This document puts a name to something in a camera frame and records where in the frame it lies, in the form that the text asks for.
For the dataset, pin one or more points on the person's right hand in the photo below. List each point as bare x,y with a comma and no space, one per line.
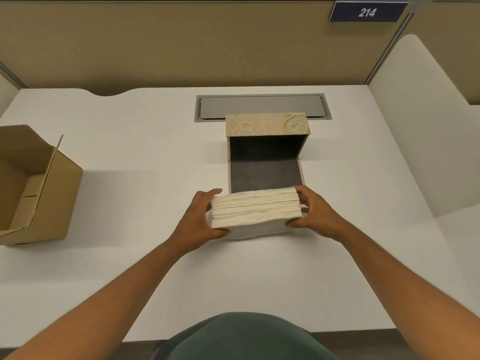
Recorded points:
322,215

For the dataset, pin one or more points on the person's left hand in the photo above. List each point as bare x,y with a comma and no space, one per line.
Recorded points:
191,221

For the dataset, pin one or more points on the person's right thumb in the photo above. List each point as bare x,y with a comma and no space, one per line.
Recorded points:
298,222

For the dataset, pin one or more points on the person's left thumb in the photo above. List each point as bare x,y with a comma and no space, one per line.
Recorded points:
219,233

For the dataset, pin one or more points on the stack of white paper napkins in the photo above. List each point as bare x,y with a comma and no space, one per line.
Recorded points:
255,213

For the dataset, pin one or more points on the person's left forearm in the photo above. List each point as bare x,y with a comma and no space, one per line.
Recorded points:
97,299

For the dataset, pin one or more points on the person's right forearm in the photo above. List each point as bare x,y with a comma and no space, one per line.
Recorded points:
405,281

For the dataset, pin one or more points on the beige patterned tissue box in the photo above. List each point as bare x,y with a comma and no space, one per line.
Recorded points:
266,149

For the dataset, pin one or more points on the person's green shirt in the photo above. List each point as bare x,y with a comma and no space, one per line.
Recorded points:
243,339

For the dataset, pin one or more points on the white side divider panel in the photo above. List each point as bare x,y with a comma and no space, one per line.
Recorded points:
420,127

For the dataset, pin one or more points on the brown cardboard box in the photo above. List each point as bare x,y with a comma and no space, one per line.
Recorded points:
33,187

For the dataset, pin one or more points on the beige cubicle partition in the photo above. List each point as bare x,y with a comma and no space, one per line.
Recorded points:
180,44

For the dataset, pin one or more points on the blue number sign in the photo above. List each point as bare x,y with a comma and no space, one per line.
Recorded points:
367,11

